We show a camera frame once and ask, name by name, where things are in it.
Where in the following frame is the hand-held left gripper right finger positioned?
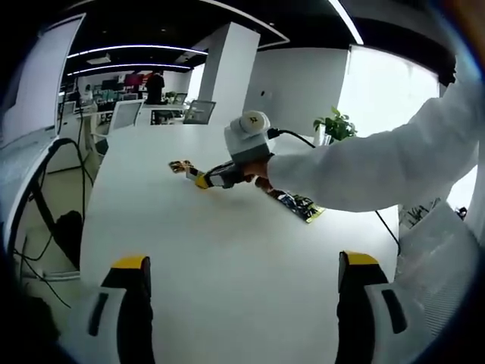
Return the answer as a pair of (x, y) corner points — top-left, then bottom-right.
(335, 249), (433, 364)

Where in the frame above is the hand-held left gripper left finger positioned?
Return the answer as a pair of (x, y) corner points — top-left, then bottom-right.
(56, 256), (155, 364)

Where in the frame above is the gold skincare sachet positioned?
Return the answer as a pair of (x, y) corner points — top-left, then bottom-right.
(168, 158), (197, 176)

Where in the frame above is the green black skincare sachet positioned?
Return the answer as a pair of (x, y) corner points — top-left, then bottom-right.
(269, 188), (327, 224)

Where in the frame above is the person's right hand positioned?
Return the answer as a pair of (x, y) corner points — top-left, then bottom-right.
(244, 161), (274, 193)

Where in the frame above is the black office chair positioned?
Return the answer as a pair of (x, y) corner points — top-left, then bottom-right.
(183, 100), (217, 125)

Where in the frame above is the grey mesh chair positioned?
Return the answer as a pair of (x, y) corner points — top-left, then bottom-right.
(396, 199), (480, 342)

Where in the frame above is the black bag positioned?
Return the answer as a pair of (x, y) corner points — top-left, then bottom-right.
(55, 210), (85, 266)

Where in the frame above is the potted green plant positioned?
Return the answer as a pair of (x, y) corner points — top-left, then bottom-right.
(312, 105), (358, 146)

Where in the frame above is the white mesh office chair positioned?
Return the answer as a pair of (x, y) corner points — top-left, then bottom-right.
(109, 100), (145, 130)

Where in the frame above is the white side desk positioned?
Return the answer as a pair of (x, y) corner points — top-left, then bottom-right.
(0, 130), (61, 236)

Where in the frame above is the large display screen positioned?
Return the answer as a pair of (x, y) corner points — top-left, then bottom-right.
(0, 13), (87, 143)

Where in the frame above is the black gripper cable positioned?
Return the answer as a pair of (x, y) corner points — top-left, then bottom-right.
(268, 127), (403, 257)

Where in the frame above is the black cable bundle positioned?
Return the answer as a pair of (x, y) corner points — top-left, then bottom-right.
(11, 138), (95, 308)

